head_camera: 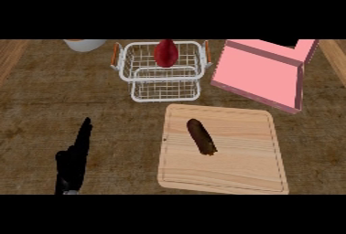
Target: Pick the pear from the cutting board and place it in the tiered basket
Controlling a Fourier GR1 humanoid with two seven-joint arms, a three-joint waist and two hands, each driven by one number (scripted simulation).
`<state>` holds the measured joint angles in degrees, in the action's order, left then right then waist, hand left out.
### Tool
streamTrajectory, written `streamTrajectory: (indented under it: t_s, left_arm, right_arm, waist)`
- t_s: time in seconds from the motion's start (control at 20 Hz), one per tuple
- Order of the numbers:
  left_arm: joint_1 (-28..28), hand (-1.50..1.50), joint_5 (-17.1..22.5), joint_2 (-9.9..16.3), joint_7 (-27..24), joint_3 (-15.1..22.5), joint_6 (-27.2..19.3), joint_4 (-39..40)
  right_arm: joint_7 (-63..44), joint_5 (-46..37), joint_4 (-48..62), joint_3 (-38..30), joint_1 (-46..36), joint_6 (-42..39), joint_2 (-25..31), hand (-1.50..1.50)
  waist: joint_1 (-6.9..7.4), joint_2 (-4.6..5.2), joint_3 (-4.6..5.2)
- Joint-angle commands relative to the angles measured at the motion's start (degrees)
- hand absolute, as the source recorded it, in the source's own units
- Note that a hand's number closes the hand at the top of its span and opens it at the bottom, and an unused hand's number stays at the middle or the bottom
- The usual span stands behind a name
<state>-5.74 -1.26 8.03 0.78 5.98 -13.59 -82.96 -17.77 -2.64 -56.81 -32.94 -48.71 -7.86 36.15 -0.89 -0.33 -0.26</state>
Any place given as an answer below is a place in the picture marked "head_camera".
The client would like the pink open box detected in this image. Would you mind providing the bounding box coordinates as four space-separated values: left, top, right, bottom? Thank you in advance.
210 38 321 115

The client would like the dark brown oblong pear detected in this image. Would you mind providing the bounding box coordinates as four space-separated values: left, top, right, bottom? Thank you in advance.
185 118 219 156

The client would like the white round pot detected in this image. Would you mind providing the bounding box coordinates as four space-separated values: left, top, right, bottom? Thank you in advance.
62 38 108 53

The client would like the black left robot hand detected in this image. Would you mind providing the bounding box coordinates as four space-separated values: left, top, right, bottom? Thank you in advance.
55 116 95 196

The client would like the pale wooden cutting board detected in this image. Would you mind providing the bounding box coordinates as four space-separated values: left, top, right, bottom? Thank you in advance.
157 103 292 196

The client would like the white wire tiered basket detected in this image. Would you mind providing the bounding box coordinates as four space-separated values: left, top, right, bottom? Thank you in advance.
110 40 213 103

